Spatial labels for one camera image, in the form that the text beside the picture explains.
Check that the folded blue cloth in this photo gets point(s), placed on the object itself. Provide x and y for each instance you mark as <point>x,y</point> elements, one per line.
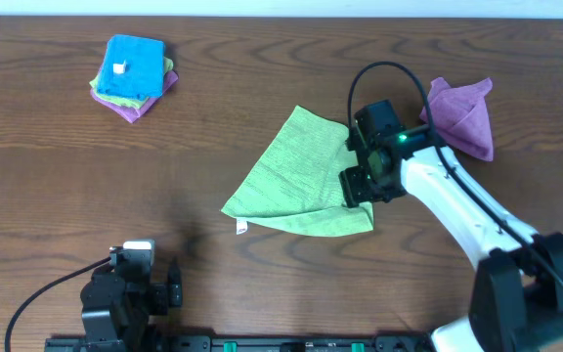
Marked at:
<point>133,68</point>

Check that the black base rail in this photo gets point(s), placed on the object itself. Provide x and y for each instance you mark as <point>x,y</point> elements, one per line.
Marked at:
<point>202,343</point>

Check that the green microfiber cloth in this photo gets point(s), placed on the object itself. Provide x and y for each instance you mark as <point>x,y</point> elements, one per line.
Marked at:
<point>294,186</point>

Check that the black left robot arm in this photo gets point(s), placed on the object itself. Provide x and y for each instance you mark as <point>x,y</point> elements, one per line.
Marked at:
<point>119,301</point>

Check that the folded purple cloth in stack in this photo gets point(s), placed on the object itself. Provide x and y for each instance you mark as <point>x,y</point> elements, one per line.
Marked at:
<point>129,114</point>

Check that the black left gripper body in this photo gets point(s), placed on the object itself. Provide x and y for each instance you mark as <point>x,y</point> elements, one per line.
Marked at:
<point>165,294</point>

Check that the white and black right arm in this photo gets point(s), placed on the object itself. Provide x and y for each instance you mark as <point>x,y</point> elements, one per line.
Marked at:
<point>517,298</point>

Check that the crumpled purple cloth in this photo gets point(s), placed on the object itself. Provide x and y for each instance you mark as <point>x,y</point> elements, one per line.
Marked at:
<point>461,116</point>

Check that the folded green cloth in stack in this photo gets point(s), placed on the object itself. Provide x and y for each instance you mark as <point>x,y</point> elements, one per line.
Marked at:
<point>170,77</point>

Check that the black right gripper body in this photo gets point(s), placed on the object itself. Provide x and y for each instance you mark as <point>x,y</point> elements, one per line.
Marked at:
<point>356,159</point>

